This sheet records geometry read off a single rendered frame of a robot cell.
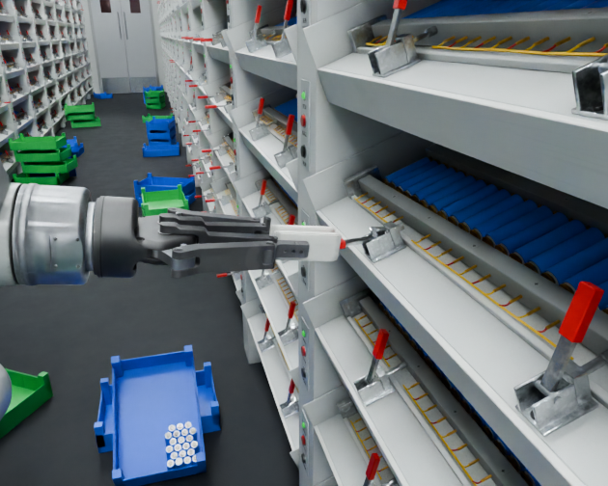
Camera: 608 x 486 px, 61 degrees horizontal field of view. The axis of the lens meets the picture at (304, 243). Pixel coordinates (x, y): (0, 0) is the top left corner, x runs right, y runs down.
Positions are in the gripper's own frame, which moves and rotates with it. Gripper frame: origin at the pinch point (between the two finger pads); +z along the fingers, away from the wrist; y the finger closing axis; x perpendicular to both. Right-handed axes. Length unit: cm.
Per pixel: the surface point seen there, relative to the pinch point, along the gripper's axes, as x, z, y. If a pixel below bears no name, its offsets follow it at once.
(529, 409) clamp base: -1.1, 8.0, 26.0
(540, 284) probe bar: 4.3, 13.0, 18.7
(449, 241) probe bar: 3.3, 12.2, 7.1
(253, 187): -17, 13, -88
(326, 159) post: 5.4, 7.5, -18.0
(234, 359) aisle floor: -75, 13, -92
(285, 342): -38, 13, -42
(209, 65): 10, 6, -158
